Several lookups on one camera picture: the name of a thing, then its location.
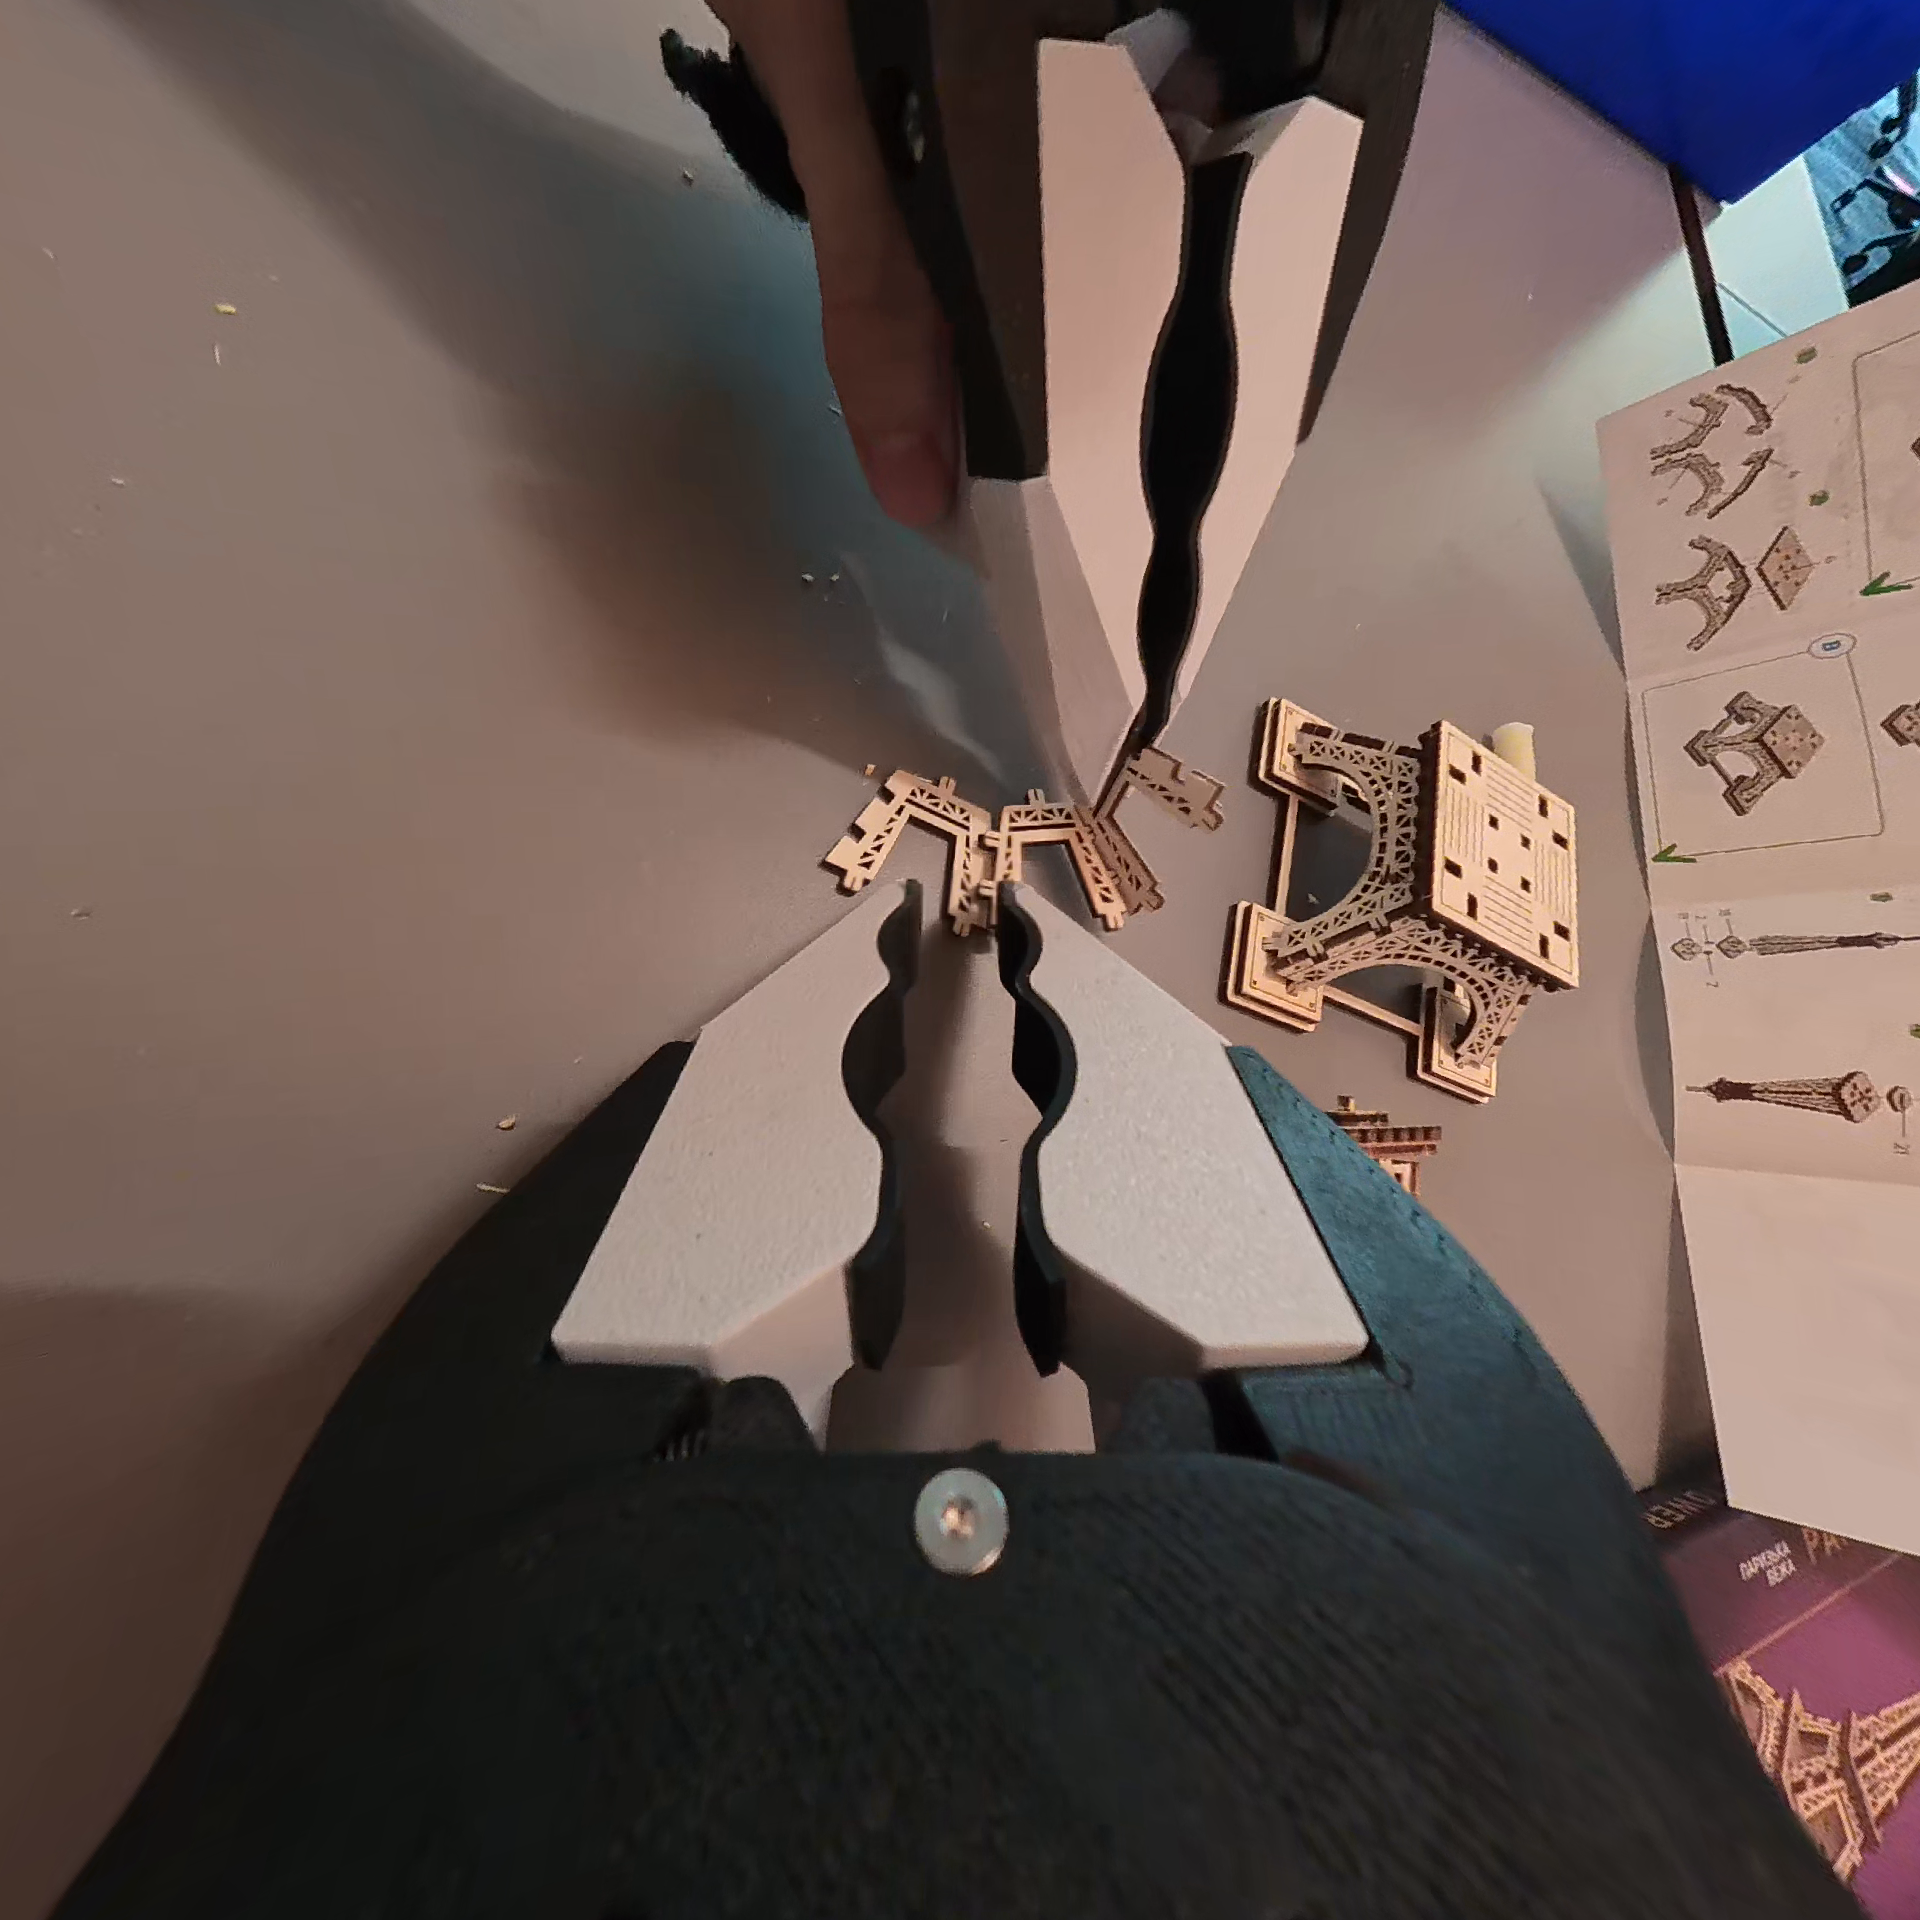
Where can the small wooden arch piece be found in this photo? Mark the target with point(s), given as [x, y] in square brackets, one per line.
[1180, 786]
[1052, 820]
[912, 807]

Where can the blue plastic bin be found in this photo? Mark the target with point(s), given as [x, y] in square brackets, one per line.
[1646, 76]

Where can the wooden tower base model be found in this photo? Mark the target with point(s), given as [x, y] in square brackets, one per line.
[1487, 871]

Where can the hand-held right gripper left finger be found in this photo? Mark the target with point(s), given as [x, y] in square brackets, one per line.
[731, 1189]

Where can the purple puzzle box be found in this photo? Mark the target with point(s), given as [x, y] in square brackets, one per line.
[1805, 1680]

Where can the folded instruction leaflet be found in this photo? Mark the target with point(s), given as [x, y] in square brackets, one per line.
[1783, 750]

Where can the person's left hand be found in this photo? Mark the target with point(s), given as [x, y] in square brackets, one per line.
[883, 342]

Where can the wooden tower spire model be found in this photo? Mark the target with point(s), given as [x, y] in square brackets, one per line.
[1385, 1150]

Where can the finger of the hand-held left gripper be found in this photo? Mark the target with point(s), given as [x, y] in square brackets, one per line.
[1089, 299]
[1272, 299]

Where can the pale wax stick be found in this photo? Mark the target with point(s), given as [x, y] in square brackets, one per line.
[1516, 744]

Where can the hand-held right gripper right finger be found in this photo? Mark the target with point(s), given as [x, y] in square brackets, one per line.
[1190, 1189]

